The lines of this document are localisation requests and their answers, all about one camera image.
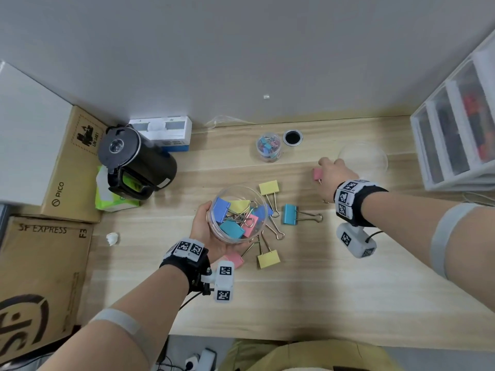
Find person's right hand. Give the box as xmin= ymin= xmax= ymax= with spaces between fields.
xmin=318 ymin=157 xmax=360 ymax=204

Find person's left hand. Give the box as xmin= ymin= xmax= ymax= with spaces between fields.
xmin=188 ymin=200 xmax=256 ymax=264

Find large clear plastic jar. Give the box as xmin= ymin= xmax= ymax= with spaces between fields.
xmin=207 ymin=185 xmax=270 ymax=245

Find pile of colourful binder clips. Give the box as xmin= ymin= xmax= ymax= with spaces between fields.
xmin=211 ymin=196 xmax=260 ymax=240

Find large teal binder clip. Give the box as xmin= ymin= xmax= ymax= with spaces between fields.
xmin=281 ymin=204 xmax=324 ymax=227

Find large blue binder clip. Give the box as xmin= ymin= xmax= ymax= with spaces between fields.
xmin=253 ymin=204 xmax=287 ymax=241

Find large yellow binder clip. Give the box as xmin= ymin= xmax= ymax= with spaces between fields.
xmin=255 ymin=231 xmax=281 ymax=270
xmin=258 ymin=180 xmax=281 ymax=219

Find small clear plastic jar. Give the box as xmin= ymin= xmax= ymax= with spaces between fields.
xmin=256 ymin=131 xmax=283 ymax=163

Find cluster of small colourful clips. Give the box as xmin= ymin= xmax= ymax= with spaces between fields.
xmin=258 ymin=136 xmax=280 ymax=156

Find person's right forearm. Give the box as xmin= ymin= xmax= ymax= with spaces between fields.
xmin=361 ymin=191 xmax=495 ymax=317

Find person's left forearm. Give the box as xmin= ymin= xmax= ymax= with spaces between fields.
xmin=38 ymin=264 xmax=190 ymax=371

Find person's olive trousers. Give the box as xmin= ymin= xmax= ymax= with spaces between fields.
xmin=218 ymin=339 xmax=403 ymax=371

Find clear large jar lid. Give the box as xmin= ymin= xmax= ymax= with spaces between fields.
xmin=337 ymin=142 xmax=389 ymax=176

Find black right wristband with markers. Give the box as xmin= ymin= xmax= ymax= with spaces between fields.
xmin=334 ymin=179 xmax=389 ymax=228

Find black electric kettle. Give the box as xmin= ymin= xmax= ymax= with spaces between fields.
xmin=97 ymin=125 xmax=178 ymax=200

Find green tissue pack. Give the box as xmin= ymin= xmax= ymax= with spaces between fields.
xmin=94 ymin=165 xmax=141 ymax=212

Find white and blue box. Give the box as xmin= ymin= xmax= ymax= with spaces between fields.
xmin=128 ymin=115 xmax=193 ymax=153

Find white plastic drawer unit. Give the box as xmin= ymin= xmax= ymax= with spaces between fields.
xmin=409 ymin=28 xmax=495 ymax=192

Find clear plastic wrapper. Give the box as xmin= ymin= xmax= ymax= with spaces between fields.
xmin=205 ymin=114 xmax=256 ymax=130

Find white power strip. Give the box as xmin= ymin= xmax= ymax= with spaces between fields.
xmin=162 ymin=347 xmax=217 ymax=371

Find small brown cardboard box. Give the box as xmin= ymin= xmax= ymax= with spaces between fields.
xmin=40 ymin=106 xmax=109 ymax=224

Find large brown cardboard box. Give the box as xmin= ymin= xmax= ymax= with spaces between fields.
xmin=0 ymin=216 xmax=93 ymax=364

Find white cabinet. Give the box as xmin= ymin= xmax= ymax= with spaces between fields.
xmin=0 ymin=60 xmax=74 ymax=207

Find grey monitor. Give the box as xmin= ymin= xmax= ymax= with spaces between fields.
xmin=0 ymin=203 xmax=10 ymax=248

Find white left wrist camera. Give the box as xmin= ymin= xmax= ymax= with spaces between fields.
xmin=201 ymin=260 xmax=235 ymax=302

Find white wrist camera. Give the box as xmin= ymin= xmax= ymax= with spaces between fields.
xmin=335 ymin=223 xmax=378 ymax=259
xmin=201 ymin=260 xmax=235 ymax=302

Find grey desk cable grommet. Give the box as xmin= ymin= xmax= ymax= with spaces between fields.
xmin=283 ymin=129 xmax=304 ymax=147

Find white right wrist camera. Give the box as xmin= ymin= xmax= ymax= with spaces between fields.
xmin=335 ymin=223 xmax=378 ymax=259

